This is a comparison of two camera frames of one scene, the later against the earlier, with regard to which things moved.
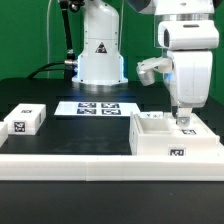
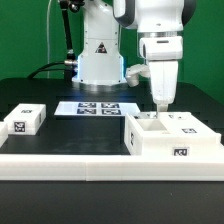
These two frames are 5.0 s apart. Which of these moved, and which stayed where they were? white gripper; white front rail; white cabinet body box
Moved: white gripper
Stayed: white front rail; white cabinet body box
